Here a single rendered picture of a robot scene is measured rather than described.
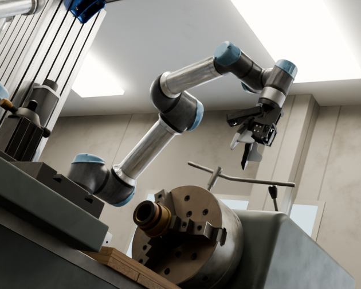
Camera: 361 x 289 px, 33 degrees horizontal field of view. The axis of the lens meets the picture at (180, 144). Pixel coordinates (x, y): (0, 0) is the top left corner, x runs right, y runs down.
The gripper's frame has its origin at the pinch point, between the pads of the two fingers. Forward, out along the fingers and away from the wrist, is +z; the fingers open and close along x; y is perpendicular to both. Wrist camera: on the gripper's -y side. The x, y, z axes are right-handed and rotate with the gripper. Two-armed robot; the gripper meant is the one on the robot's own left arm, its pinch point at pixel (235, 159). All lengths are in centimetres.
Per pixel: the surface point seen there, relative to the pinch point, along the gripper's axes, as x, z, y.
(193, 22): 200, -160, -168
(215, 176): -0.9, 7.1, -2.8
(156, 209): -18.1, 26.2, -6.3
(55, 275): -56, 53, 0
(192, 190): -3.9, 14.4, -6.0
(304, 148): 295, -124, -74
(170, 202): -4.3, 20.1, -10.7
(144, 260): -7.4, 38.8, -8.1
